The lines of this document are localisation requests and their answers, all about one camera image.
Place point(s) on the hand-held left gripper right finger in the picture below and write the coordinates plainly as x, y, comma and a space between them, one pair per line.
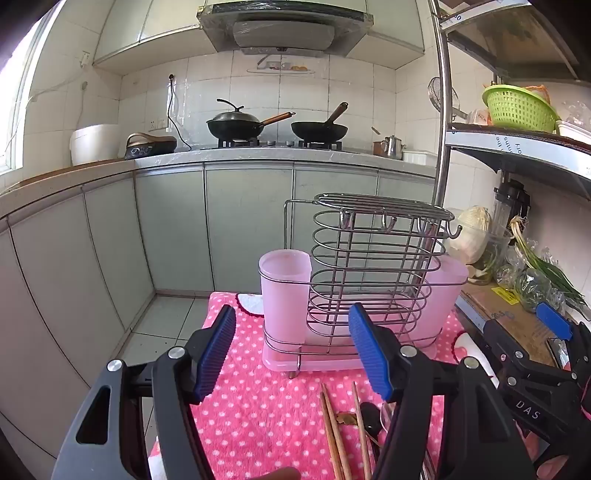
369, 355

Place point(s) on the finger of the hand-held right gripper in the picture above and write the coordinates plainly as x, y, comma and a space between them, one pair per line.
551, 319
503, 346

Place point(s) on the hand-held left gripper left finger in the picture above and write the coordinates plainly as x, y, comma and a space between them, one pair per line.
214, 350

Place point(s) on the clear plastic spoon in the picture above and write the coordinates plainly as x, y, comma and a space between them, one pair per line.
385, 415

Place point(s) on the pink plastic utensil cup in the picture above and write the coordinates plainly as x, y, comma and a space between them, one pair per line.
284, 295
450, 295

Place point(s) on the wooden chopstick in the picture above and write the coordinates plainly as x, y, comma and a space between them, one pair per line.
328, 429
337, 422
361, 429

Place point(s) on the person's right hand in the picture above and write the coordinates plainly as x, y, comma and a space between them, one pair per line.
556, 468

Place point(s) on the person's left hand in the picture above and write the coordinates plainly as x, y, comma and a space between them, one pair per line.
279, 474

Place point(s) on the plastic bag of greens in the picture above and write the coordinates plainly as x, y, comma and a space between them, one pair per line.
528, 286

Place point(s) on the pink plastic drip tray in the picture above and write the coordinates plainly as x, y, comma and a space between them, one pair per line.
323, 362

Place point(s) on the green onions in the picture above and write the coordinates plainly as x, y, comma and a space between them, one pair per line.
549, 272

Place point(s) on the pink polka dot blanket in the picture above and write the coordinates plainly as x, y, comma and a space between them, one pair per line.
258, 415

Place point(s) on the glass bowl of vegetables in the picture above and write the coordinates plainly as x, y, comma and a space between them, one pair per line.
489, 263

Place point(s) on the napa cabbage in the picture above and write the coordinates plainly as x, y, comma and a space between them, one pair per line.
471, 230

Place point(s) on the blender with black lid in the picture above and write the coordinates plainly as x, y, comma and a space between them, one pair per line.
510, 198

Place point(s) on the grey kitchen counter cabinets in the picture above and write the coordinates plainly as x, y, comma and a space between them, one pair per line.
249, 221

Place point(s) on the white plastic container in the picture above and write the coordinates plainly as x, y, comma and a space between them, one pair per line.
575, 129

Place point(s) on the white tray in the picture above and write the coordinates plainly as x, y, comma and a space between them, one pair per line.
419, 157

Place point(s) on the small brown pot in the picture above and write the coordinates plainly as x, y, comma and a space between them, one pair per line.
377, 147

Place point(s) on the steel kettle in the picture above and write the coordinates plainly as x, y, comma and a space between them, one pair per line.
393, 147

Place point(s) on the green plastic basket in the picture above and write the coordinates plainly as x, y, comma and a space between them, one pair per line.
519, 110

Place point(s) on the black beige electric cooker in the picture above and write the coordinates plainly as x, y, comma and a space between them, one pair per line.
150, 145

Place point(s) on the gas stove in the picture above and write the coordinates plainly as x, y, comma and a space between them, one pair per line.
277, 144

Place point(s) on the black wok with lid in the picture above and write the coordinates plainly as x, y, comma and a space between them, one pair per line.
233, 125

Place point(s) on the metal shelf rack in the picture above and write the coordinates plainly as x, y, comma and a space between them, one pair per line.
443, 115

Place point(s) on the white rice cooker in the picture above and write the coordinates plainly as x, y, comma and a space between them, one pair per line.
97, 145

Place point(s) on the steel strainer ladle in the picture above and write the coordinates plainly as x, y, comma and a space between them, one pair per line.
443, 94

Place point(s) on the window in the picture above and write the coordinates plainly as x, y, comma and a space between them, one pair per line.
18, 115

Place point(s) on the upper kitchen cabinets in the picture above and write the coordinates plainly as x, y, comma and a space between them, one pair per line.
152, 27

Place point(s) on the range hood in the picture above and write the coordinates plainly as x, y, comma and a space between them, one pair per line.
286, 27

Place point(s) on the wall socket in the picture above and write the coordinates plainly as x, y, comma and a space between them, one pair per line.
158, 124

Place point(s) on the glass wall shelf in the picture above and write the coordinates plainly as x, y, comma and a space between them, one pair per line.
281, 70

